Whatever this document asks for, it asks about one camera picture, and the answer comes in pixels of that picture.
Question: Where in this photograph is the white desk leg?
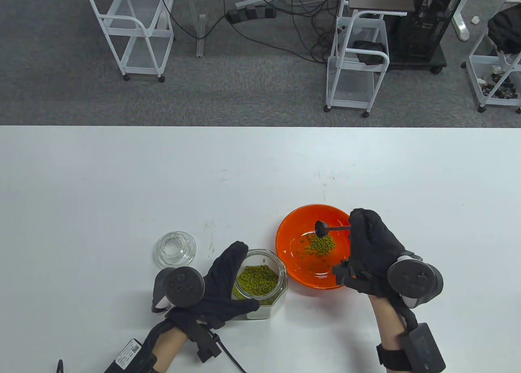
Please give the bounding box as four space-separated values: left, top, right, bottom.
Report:
452 0 479 41

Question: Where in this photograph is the person's left forearm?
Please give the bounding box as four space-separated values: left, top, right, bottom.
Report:
149 324 196 373

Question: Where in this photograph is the black bag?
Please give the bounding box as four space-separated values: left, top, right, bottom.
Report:
487 3 521 55
352 40 387 66

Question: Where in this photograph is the black box with white label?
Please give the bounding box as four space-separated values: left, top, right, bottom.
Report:
104 336 157 373

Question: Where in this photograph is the scooped portion of mung beans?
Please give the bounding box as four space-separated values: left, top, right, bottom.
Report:
295 233 338 268

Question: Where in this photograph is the orange bowl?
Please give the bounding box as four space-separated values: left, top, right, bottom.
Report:
275 204 359 290

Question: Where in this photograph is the black computer rack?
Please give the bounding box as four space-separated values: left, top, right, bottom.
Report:
387 0 471 73

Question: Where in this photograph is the black left hand controller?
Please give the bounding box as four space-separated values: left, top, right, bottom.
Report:
152 266 205 314

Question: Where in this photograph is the black power strip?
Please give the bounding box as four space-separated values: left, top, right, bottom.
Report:
226 6 277 24

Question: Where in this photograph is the person's right hand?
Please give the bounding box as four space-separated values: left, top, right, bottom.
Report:
332 208 407 298

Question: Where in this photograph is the person's left hand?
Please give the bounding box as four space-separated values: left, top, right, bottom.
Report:
165 240 261 337

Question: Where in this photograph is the pile of dark scraps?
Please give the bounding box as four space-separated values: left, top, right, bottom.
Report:
478 71 519 100

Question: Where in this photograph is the black hand controller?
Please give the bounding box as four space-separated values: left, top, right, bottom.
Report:
387 254 444 308
152 266 205 314

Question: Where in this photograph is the black right hand controller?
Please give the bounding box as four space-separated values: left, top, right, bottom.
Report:
387 254 444 308

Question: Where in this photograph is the clear glass jar lid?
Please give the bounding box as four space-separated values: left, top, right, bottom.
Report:
153 231 197 268

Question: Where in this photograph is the white metal trolley cart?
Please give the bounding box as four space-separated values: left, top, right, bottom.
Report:
461 23 521 114
83 0 177 83
324 10 390 118

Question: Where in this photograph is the white slim post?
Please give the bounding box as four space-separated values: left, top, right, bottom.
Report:
195 14 207 58

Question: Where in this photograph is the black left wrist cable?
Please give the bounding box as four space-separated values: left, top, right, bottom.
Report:
216 334 249 373

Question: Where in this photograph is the white power strip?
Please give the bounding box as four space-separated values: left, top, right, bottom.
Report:
235 0 281 10

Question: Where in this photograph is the tangle of black floor cables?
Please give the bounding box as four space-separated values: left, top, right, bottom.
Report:
157 0 346 63

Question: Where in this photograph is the clear glass jar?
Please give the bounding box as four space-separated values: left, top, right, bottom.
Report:
232 249 287 320

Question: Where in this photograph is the pile of green mung beans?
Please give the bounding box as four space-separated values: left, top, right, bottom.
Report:
237 264 280 298

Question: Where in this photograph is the black measuring scoop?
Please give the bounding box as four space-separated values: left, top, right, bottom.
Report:
315 220 351 238

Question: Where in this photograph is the plain black wrist box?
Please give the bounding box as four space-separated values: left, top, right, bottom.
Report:
399 322 446 373

